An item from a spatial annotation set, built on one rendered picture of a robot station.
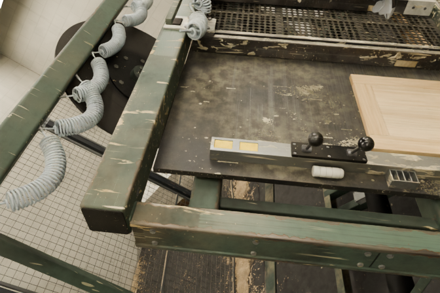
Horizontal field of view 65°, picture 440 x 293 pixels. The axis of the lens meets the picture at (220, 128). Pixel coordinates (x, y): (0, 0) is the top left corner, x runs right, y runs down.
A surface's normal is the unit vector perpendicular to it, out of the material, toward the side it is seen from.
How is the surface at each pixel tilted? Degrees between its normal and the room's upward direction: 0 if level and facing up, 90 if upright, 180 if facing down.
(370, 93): 55
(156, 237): 90
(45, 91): 90
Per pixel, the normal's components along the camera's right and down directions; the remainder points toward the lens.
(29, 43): -0.03, 0.62
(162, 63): 0.03, -0.72
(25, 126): 0.59, -0.55
